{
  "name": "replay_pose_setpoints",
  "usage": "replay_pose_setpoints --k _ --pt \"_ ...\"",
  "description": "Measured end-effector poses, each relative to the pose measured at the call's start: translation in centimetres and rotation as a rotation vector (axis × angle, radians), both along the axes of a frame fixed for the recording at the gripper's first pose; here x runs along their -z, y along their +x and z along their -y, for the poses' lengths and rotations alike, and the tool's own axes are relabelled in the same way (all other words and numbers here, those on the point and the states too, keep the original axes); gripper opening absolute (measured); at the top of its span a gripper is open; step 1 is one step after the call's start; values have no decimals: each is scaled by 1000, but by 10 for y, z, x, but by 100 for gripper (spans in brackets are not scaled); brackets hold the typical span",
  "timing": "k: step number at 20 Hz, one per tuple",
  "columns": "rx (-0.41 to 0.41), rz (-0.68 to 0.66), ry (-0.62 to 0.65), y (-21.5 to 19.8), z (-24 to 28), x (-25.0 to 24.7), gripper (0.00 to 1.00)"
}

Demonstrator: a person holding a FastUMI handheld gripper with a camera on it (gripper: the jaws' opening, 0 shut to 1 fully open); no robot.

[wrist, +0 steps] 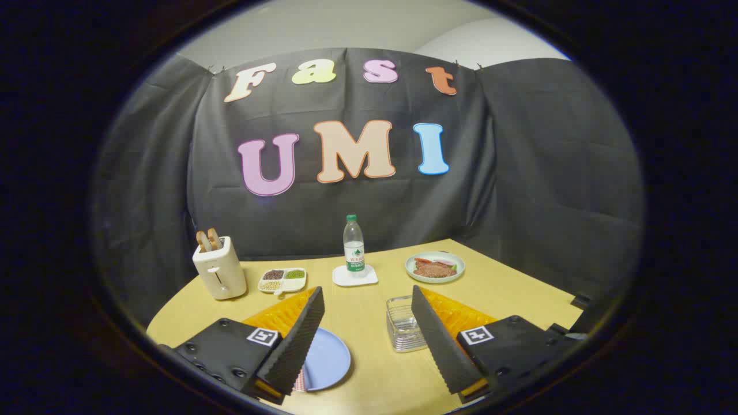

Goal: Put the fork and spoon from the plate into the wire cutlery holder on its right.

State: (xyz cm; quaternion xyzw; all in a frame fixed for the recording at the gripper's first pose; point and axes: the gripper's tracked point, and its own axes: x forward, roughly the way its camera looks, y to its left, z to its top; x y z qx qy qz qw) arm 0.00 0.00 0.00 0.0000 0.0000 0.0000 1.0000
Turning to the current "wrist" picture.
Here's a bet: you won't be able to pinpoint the toasted bread slices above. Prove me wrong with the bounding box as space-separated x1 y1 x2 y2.
196 228 223 252

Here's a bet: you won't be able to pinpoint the pale green plate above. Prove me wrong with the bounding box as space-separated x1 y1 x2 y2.
405 251 465 284

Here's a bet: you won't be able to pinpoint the cream toaster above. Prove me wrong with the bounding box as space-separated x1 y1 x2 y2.
192 236 247 300

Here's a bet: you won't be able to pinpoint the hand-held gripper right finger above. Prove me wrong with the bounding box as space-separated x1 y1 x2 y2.
411 285 583 404

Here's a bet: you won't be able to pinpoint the meat slices with vegetables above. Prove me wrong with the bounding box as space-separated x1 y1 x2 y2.
414 258 458 279

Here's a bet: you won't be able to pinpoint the square steel drain basket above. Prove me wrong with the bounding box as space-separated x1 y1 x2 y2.
386 296 428 353

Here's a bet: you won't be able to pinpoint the white square coaster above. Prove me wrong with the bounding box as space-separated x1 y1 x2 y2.
333 265 379 287

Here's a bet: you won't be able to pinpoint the white divided grain dish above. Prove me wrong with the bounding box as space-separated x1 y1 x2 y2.
258 267 307 296

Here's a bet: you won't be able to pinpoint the blue plate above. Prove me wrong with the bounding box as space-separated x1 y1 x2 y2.
300 329 351 393

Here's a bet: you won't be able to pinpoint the clear water bottle green cap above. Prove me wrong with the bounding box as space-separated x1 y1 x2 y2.
344 214 366 277

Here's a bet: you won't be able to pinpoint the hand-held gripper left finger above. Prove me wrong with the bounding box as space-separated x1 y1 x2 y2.
157 286 325 405

